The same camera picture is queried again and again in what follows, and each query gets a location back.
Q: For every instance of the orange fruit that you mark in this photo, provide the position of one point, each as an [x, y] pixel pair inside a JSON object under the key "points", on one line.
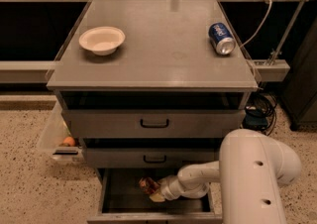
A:
{"points": [[69, 141]]}

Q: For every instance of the grey open bottom drawer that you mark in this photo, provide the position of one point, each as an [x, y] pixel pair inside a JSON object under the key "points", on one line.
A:
{"points": [[123, 202]]}

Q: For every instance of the white paper bowl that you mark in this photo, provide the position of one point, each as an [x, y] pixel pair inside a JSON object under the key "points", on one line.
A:
{"points": [[102, 41]]}

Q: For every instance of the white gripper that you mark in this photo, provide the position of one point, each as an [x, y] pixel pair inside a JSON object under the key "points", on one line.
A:
{"points": [[166, 186]]}

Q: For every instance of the dark grey cabinet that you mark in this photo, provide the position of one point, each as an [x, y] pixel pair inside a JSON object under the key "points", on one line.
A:
{"points": [[299, 92]]}

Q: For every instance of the blue box on floor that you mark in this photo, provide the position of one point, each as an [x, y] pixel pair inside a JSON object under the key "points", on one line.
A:
{"points": [[255, 123]]}

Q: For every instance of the grey drawer cabinet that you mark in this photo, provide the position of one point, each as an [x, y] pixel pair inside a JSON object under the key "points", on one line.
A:
{"points": [[165, 63]]}

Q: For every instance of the metal diagonal pole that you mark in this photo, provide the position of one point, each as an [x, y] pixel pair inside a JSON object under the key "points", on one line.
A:
{"points": [[290, 23]]}

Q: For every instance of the clear plastic storage bin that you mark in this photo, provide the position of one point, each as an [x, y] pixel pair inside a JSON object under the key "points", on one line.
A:
{"points": [[52, 136]]}

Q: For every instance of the grey middle drawer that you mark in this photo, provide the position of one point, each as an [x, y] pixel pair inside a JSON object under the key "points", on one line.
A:
{"points": [[149, 158]]}

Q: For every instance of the red coke can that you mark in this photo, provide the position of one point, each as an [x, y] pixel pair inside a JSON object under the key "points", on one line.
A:
{"points": [[148, 185]]}

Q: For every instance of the grey top drawer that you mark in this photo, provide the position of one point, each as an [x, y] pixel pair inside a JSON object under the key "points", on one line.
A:
{"points": [[152, 123]]}

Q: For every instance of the blue pepsi can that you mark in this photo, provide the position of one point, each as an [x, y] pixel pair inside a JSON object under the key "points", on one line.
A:
{"points": [[221, 39]]}

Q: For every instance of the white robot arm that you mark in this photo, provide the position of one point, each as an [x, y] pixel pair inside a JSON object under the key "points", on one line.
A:
{"points": [[251, 169]]}

